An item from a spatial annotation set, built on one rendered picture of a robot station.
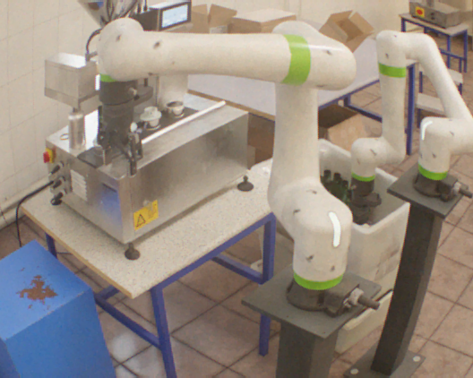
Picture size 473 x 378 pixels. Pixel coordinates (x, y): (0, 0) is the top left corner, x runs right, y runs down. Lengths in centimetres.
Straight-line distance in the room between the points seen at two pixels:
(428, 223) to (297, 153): 75
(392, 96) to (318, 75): 103
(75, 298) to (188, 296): 106
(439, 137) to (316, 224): 70
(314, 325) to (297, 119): 47
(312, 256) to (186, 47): 59
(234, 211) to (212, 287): 94
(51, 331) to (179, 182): 73
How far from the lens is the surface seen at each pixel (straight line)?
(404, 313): 246
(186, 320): 300
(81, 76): 206
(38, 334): 216
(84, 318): 228
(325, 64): 132
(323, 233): 151
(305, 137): 158
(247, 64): 127
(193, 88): 328
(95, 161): 206
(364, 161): 235
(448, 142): 209
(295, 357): 179
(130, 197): 203
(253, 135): 397
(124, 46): 119
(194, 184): 224
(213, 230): 222
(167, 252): 212
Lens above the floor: 198
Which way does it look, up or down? 31 degrees down
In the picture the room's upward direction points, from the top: 1 degrees clockwise
